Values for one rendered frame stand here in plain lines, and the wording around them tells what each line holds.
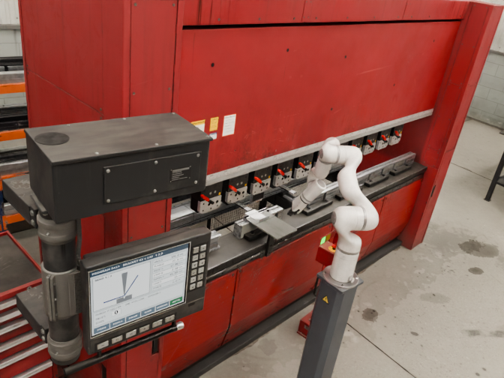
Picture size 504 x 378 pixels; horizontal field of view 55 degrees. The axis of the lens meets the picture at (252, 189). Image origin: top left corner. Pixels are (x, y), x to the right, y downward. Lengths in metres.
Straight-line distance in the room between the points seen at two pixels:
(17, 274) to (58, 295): 0.88
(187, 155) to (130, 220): 0.61
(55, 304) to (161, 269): 0.35
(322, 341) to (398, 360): 1.11
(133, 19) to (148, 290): 0.91
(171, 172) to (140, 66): 0.46
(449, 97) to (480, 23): 0.63
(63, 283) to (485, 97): 9.16
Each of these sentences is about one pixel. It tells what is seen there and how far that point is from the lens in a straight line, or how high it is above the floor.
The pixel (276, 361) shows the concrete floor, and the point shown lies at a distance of 3.50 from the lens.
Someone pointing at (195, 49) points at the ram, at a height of 2.06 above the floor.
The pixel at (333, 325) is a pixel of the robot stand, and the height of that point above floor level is 0.75.
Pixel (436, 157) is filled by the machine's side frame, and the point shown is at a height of 0.99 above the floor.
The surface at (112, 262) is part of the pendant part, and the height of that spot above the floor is 1.59.
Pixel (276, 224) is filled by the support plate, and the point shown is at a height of 1.00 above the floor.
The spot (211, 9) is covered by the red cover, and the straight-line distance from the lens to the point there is 2.21.
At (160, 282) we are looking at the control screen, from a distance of 1.70.
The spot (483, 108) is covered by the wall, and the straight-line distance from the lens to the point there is 10.16.
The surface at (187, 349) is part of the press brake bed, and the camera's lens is 3.03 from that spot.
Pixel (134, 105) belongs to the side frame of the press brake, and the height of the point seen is 1.93.
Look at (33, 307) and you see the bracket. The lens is 2.02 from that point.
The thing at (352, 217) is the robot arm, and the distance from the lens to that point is 2.38.
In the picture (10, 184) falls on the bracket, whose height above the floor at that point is 1.70.
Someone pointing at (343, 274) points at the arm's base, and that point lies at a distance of 2.56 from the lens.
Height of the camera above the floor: 2.52
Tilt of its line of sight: 27 degrees down
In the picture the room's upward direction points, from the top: 8 degrees clockwise
